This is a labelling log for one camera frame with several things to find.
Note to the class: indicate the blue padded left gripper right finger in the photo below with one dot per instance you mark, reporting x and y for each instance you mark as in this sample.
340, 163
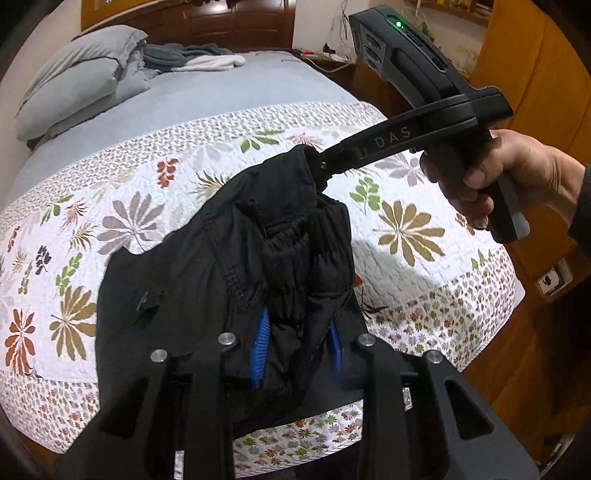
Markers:
335, 351

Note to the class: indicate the dark wooden headboard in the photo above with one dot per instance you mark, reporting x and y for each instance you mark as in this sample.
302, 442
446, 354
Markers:
240, 26

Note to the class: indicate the white folded cloth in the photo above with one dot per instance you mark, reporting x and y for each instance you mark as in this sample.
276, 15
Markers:
211, 63

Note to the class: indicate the grey pillow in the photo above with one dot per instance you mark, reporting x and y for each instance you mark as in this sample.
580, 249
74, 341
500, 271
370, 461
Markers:
87, 77

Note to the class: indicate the dark grey crumpled garment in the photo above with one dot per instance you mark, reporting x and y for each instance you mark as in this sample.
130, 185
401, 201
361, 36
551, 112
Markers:
172, 55

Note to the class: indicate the light blue bed sheet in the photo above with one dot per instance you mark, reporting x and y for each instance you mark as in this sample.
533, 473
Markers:
267, 78

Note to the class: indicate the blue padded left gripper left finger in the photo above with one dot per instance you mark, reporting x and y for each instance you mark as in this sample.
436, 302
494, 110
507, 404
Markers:
260, 348

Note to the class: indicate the black pants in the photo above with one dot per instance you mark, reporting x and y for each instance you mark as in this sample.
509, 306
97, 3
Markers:
269, 238

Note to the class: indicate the wooden wardrobe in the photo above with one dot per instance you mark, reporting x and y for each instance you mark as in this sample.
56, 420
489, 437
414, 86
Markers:
538, 362

